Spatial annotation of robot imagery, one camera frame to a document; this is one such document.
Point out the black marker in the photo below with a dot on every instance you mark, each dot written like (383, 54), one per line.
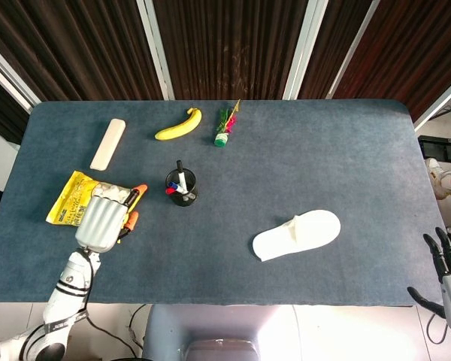
(181, 175)

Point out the black crate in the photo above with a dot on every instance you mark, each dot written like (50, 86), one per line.
(441, 146)

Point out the white slipper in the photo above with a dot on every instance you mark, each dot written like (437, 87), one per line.
(297, 235)

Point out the blue table cloth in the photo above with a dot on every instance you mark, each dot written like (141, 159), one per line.
(248, 210)

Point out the blue capped marker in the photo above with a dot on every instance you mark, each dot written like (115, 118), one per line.
(174, 185)

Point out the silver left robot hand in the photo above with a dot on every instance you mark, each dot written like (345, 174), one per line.
(97, 222)

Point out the black mesh pen holder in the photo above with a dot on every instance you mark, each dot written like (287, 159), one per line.
(181, 188)

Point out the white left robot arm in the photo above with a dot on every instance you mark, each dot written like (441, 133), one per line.
(65, 286)

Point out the yellow snack bag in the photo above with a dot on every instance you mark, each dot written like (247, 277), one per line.
(73, 203)

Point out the green red toy plant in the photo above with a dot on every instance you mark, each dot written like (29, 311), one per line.
(225, 126)

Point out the white partition post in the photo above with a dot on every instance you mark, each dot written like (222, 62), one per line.
(302, 49)
(7, 75)
(156, 49)
(351, 52)
(441, 101)

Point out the white sneaker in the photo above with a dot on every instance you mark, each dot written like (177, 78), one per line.
(440, 178)

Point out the yellow banana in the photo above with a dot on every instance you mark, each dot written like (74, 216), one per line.
(180, 126)

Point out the red capped marker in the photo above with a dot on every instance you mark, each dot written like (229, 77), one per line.
(170, 191)

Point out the grey robot torso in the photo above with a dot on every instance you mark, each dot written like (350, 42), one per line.
(218, 334)

